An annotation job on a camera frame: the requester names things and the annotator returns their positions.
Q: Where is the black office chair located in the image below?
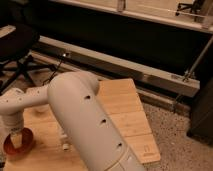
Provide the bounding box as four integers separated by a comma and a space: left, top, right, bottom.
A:
0, 24, 56, 94

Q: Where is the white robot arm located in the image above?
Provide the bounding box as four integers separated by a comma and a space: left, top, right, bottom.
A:
0, 71, 145, 171

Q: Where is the red ceramic bowl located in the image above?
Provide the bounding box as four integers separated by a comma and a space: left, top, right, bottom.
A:
3, 128, 34, 157

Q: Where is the white tube with cap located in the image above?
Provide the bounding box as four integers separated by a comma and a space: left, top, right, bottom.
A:
58, 128, 70, 150

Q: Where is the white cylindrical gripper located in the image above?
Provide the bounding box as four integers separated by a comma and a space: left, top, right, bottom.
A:
2, 112, 24, 149

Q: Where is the long metal rail beam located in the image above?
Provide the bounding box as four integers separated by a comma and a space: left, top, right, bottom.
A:
34, 36, 200, 97

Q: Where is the metal rod stand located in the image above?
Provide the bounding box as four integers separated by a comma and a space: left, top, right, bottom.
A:
183, 39, 213, 82

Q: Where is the black chair in background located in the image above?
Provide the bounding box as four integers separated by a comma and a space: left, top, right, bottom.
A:
175, 0, 209, 16

